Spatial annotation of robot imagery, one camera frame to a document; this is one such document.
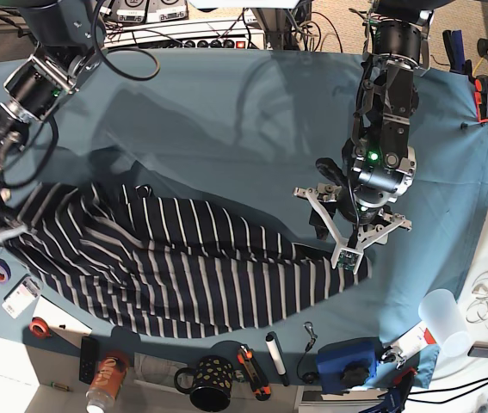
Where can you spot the purple tape roll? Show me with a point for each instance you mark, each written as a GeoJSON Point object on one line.
{"type": "Point", "coordinates": [5, 272]}

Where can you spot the white red card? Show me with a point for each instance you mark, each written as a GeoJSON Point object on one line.
{"type": "Point", "coordinates": [413, 341]}

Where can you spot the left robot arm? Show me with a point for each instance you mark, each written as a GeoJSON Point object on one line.
{"type": "Point", "coordinates": [378, 163]}

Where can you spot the white paper sheet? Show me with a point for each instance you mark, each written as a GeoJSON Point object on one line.
{"type": "Point", "coordinates": [58, 319]}

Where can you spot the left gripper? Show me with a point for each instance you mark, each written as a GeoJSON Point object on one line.
{"type": "Point", "coordinates": [336, 199]}

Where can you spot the black mug with yellow leaves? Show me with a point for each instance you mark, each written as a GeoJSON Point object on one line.
{"type": "Point", "coordinates": [209, 384]}

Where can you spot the navy white striped t-shirt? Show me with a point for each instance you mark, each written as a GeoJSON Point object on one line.
{"type": "Point", "coordinates": [169, 267]}

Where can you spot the orange drink bottle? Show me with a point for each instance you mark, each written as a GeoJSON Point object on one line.
{"type": "Point", "coordinates": [106, 384]}

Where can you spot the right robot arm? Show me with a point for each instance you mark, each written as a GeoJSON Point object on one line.
{"type": "Point", "coordinates": [69, 37]}

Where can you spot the white packaged card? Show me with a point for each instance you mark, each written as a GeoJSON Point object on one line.
{"type": "Point", "coordinates": [26, 291]}

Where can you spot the teal table cloth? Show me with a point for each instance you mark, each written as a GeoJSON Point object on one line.
{"type": "Point", "coordinates": [243, 129]}

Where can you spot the translucent plastic cup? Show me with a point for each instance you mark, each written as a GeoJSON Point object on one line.
{"type": "Point", "coordinates": [444, 321]}

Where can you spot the black remote control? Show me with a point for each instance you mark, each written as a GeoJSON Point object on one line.
{"type": "Point", "coordinates": [88, 358]}

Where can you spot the red tape roll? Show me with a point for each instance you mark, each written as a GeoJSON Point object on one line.
{"type": "Point", "coordinates": [39, 328]}

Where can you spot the white black marker pen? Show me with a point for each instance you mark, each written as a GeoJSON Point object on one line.
{"type": "Point", "coordinates": [275, 355]}

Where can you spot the orange black clamp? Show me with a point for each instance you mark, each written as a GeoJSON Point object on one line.
{"type": "Point", "coordinates": [481, 98]}

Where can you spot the orange black utility knife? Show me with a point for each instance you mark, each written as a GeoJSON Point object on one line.
{"type": "Point", "coordinates": [259, 383]}

